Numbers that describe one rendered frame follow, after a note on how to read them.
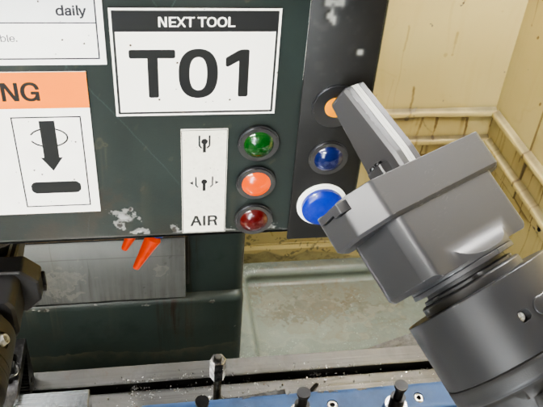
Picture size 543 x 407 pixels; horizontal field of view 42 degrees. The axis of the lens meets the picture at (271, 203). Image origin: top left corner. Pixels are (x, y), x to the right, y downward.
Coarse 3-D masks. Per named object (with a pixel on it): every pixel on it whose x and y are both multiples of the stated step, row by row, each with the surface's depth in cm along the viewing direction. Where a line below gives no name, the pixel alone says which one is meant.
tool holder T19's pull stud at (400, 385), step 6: (396, 384) 79; (402, 384) 79; (396, 390) 79; (402, 390) 78; (390, 396) 80; (396, 396) 79; (402, 396) 79; (390, 402) 80; (396, 402) 79; (402, 402) 80
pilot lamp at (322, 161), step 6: (324, 150) 47; (330, 150) 47; (336, 150) 47; (318, 156) 47; (324, 156) 47; (330, 156) 47; (336, 156) 47; (342, 156) 48; (318, 162) 48; (324, 162) 47; (330, 162) 48; (336, 162) 48; (318, 168) 48; (324, 168) 48; (330, 168) 48
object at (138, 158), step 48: (144, 0) 40; (192, 0) 40; (240, 0) 40; (288, 0) 41; (288, 48) 43; (96, 96) 43; (288, 96) 45; (96, 144) 45; (144, 144) 45; (288, 144) 47; (144, 192) 48; (288, 192) 50; (0, 240) 49; (48, 240) 50
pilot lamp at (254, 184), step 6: (252, 174) 48; (258, 174) 48; (264, 174) 48; (246, 180) 48; (252, 180) 48; (258, 180) 48; (264, 180) 48; (246, 186) 48; (252, 186) 48; (258, 186) 48; (264, 186) 48; (246, 192) 48; (252, 192) 48; (258, 192) 48; (264, 192) 49
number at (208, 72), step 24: (192, 48) 42; (216, 48) 42; (240, 48) 42; (264, 48) 42; (192, 72) 43; (216, 72) 43; (240, 72) 43; (264, 72) 43; (192, 96) 44; (216, 96) 44; (240, 96) 44; (264, 96) 44
